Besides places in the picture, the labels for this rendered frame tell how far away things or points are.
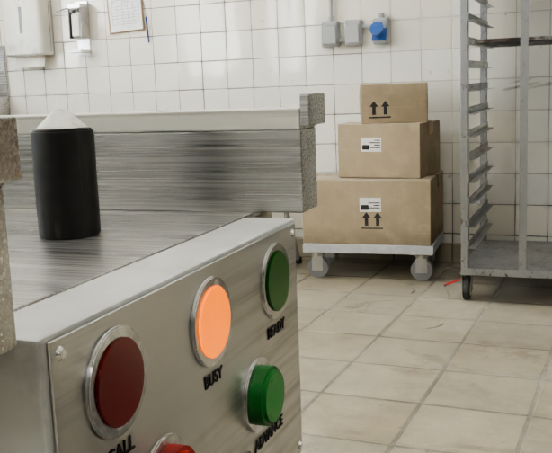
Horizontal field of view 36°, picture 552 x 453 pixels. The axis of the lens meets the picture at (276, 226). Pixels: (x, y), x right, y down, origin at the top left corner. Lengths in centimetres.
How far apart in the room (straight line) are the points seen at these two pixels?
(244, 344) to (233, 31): 428
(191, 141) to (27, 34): 474
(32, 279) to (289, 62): 420
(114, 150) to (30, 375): 28
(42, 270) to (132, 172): 18
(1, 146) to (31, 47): 498
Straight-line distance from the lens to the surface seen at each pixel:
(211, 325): 38
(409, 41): 434
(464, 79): 349
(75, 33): 509
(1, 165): 25
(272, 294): 44
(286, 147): 49
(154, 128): 53
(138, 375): 32
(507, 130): 425
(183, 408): 37
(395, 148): 395
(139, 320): 33
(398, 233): 393
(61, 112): 45
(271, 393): 43
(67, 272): 37
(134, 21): 495
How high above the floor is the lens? 91
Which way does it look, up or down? 9 degrees down
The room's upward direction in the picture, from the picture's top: 2 degrees counter-clockwise
